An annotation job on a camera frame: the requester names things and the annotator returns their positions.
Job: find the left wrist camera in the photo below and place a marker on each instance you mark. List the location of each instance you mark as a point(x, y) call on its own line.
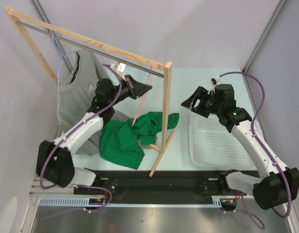
point(120, 67)

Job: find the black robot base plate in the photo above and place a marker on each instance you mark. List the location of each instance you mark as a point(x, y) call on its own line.
point(163, 186)

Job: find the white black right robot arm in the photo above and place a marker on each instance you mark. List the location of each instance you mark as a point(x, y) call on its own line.
point(277, 184)

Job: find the blue wire hanger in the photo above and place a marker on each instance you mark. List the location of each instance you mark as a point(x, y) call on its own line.
point(62, 54)

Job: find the white perforated plastic basket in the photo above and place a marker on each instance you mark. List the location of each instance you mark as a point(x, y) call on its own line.
point(211, 145)

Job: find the wooden clothes rack frame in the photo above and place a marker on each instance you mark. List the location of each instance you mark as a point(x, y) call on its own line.
point(22, 21)

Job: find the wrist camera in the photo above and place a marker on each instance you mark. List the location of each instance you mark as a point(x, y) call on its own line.
point(120, 67)
point(215, 81)

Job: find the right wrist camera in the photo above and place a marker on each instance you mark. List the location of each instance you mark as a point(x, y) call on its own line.
point(215, 81)

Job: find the steel hanging rod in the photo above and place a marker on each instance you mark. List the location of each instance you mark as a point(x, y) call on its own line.
point(92, 50)

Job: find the white slotted cable duct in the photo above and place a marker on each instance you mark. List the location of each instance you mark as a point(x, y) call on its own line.
point(91, 202)

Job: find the green t shirt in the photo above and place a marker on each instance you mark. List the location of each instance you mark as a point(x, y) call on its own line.
point(121, 141)

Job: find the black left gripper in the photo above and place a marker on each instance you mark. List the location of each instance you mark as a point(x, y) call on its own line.
point(133, 86)

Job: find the pink wire hanger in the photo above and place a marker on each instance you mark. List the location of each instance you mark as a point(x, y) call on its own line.
point(149, 81)

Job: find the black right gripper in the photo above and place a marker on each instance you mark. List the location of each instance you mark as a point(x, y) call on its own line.
point(202, 94)

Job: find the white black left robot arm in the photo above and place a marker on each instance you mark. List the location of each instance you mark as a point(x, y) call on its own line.
point(54, 162)

